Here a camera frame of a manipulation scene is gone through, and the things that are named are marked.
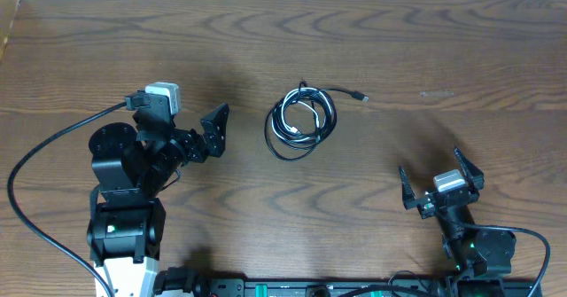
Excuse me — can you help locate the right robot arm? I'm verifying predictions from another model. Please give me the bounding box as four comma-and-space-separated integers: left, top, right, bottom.
399, 149, 517, 296

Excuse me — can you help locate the white usb cable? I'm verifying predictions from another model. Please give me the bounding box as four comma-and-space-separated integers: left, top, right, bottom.
270, 87, 333, 144

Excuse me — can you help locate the black usb cable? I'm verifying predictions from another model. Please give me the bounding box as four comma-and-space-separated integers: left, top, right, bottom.
264, 80, 369, 162

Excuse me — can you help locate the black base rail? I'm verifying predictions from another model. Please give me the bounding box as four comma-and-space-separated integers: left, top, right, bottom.
154, 268, 544, 297

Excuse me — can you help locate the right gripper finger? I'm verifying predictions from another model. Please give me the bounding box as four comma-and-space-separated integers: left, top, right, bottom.
399, 166, 416, 209
454, 147, 485, 191

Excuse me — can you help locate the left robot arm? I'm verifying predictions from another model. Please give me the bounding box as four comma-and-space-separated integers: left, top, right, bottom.
87, 91, 229, 296

